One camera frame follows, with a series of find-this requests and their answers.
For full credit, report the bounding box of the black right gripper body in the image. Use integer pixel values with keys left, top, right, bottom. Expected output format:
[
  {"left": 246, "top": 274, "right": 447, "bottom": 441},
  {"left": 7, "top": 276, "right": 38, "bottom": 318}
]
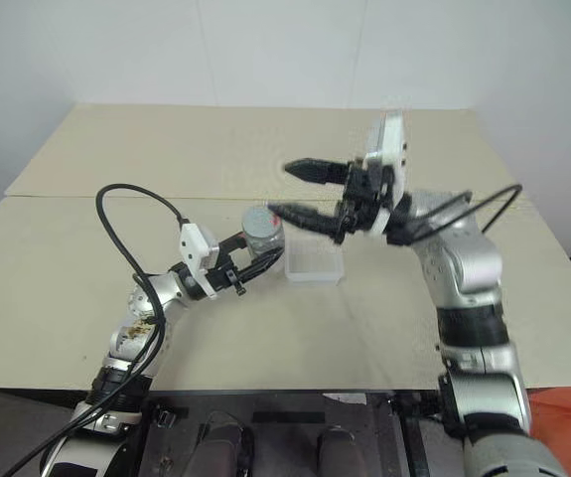
[{"left": 335, "top": 157, "right": 393, "bottom": 245}]

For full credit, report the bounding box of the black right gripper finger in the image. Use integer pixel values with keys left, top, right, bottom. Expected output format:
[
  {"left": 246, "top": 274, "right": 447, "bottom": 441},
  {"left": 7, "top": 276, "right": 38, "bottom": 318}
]
[
  {"left": 283, "top": 157, "right": 352, "bottom": 189},
  {"left": 266, "top": 200, "right": 347, "bottom": 244}
]

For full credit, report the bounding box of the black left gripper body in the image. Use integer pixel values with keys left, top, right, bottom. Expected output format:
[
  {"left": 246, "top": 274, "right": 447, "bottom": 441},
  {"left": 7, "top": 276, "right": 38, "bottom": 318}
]
[{"left": 204, "top": 245, "right": 247, "bottom": 299}]

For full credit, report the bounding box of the clear glass jar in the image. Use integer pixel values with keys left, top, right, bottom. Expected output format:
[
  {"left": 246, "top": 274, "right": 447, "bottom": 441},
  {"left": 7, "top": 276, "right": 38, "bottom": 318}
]
[{"left": 241, "top": 218, "right": 287, "bottom": 265}]

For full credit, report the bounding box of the silver jar lid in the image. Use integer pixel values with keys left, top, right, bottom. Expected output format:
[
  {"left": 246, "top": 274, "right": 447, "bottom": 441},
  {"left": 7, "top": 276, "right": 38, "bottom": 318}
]
[{"left": 241, "top": 207, "right": 280, "bottom": 236}]

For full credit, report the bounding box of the clear plastic box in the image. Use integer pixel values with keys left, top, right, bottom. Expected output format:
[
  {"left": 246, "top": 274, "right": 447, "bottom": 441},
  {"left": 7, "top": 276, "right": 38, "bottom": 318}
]
[{"left": 283, "top": 232, "right": 345, "bottom": 288}]

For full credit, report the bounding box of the black tape strip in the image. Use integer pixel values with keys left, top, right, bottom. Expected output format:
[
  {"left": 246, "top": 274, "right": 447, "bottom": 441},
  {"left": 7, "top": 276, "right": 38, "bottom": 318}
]
[{"left": 251, "top": 410, "right": 328, "bottom": 425}]

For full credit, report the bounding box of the dark rounded shape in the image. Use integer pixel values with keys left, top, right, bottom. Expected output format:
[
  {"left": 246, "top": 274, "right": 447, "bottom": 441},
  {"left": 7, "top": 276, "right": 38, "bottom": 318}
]
[
  {"left": 199, "top": 412, "right": 255, "bottom": 477},
  {"left": 314, "top": 425, "right": 358, "bottom": 477}
]

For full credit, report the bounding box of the orange sheet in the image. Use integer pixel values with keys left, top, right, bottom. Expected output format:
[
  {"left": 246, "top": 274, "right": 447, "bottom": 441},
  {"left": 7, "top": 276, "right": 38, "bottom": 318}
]
[{"left": 524, "top": 381, "right": 571, "bottom": 451}]

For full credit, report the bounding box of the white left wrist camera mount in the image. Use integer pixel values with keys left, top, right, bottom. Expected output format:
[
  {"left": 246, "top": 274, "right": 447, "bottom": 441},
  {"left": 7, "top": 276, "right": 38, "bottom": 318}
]
[{"left": 179, "top": 224, "right": 222, "bottom": 300}]

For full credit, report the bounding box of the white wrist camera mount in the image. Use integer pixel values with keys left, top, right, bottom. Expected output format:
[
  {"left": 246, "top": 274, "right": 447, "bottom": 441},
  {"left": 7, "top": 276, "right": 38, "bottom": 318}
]
[
  {"left": 362, "top": 108, "right": 411, "bottom": 236},
  {"left": 179, "top": 224, "right": 222, "bottom": 300}
]

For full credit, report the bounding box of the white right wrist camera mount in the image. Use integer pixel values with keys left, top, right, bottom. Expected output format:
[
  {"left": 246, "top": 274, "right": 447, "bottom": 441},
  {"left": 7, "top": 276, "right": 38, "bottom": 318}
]
[{"left": 362, "top": 108, "right": 411, "bottom": 236}]

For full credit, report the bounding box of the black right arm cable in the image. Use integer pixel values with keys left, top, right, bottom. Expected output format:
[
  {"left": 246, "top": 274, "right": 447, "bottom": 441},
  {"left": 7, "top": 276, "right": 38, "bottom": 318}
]
[{"left": 405, "top": 183, "right": 524, "bottom": 240}]

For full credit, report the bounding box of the black strap buckle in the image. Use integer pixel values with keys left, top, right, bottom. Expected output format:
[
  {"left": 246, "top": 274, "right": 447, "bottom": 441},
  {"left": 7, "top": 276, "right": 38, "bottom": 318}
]
[{"left": 154, "top": 405, "right": 191, "bottom": 429}]

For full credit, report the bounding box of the black metal frame bar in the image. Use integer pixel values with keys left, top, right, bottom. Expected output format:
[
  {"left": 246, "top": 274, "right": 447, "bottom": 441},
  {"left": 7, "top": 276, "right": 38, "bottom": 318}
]
[{"left": 387, "top": 391, "right": 436, "bottom": 477}]

